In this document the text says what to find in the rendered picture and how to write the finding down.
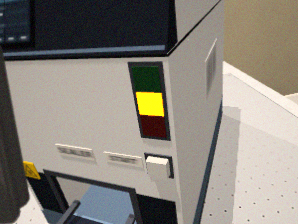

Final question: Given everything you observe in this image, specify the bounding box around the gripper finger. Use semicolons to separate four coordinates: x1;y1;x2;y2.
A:
0;46;30;224

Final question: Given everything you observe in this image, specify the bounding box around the white perforated base plate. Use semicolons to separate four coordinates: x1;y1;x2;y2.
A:
200;73;298;224

